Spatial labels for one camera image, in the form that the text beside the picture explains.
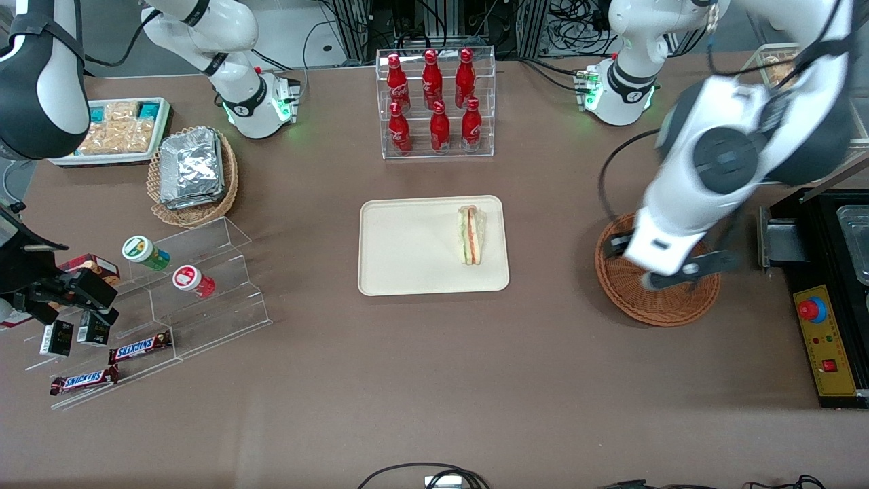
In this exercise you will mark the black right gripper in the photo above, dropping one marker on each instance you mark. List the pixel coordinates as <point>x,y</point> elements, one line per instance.
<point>20,266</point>

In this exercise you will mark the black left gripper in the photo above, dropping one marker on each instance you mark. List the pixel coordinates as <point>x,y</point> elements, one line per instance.
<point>614,246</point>

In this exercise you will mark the triangle sandwich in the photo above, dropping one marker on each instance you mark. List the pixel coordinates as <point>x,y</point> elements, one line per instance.
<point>472,238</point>

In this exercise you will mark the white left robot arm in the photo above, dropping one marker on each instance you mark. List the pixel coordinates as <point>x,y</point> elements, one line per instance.
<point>719,156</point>

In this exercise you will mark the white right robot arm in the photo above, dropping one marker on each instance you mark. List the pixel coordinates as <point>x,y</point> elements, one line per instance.
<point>41,81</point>

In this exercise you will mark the brown round wicker basket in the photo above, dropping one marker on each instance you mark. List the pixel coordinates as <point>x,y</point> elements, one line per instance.
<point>652,305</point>

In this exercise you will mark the white snack tray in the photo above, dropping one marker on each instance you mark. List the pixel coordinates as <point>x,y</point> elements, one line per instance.
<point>102,160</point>

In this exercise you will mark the light oval wicker basket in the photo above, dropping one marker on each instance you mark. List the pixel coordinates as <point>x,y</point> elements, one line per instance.
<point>197,216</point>

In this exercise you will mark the cream rectangular tray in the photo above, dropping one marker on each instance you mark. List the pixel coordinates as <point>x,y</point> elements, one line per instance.
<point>414,251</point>

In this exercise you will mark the small black box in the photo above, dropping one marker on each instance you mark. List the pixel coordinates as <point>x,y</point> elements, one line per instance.
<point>93,331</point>
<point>57,338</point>

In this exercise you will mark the red brown carton box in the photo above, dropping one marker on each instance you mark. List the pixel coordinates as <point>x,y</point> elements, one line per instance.
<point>91,265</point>

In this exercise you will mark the snickers chocolate bar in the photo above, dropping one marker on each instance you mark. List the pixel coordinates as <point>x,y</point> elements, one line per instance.
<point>84,380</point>
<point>140,347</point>

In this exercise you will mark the green can white lid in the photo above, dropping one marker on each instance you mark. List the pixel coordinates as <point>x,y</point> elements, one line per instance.
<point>144,252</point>

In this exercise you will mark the red can white lid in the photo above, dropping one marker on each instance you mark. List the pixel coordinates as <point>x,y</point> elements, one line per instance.
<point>193,280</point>

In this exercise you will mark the clear acrylic stepped stand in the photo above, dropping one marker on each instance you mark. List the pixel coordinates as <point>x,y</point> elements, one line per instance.
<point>210,319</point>

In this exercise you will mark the clear crispy snack bag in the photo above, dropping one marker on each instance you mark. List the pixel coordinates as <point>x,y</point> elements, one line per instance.
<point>117,137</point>
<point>121,111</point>

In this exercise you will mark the red cola bottle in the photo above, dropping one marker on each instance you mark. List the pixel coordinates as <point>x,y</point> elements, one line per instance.
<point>432,78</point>
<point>400,132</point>
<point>440,130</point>
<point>465,77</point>
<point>471,128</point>
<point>398,83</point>

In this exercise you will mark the silver foil packet stack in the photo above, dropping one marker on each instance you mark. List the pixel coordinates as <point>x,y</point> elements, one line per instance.
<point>192,168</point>

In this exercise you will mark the black machine base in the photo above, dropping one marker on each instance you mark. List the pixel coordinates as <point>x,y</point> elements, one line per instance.
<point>808,251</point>

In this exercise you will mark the clear acrylic bottle rack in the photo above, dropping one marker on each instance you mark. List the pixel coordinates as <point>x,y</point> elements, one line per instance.
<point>434,153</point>

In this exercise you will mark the teal small packet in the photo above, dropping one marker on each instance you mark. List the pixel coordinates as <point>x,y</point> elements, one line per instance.
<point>98,114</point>
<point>148,109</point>

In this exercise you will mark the red emergency stop button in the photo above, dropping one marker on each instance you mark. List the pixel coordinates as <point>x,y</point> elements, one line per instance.
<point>812,310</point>

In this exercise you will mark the yellow control panel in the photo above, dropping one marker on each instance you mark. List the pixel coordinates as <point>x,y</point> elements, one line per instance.
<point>828,339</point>

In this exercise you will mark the steel pan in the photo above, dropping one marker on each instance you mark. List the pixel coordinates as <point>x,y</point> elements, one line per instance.
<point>857,238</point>

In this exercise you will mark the clear fried snack bag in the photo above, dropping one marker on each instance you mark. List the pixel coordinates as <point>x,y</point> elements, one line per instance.
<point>779,62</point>

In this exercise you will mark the white power adapter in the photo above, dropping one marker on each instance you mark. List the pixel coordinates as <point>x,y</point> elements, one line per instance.
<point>442,482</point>

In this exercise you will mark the aluminium frame structure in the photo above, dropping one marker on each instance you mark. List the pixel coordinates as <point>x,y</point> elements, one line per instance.
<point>523,27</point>

